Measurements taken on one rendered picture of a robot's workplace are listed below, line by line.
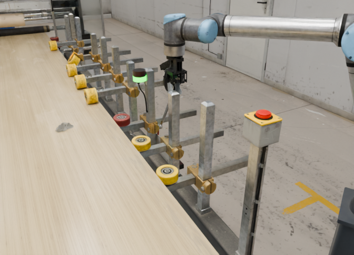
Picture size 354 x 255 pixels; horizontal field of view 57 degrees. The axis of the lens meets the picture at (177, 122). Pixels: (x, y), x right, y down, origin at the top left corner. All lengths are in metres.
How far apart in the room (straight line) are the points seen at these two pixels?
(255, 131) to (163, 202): 0.38
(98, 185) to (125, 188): 0.09
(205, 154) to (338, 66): 3.03
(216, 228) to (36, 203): 0.62
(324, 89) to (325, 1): 0.96
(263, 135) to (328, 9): 3.30
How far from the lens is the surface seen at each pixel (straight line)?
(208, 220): 1.29
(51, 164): 1.30
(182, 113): 1.70
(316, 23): 1.32
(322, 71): 4.15
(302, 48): 4.31
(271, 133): 0.86
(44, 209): 1.10
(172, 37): 1.36
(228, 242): 1.22
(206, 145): 1.13
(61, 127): 1.54
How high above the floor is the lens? 1.58
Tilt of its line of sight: 27 degrees down
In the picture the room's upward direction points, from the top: straight up
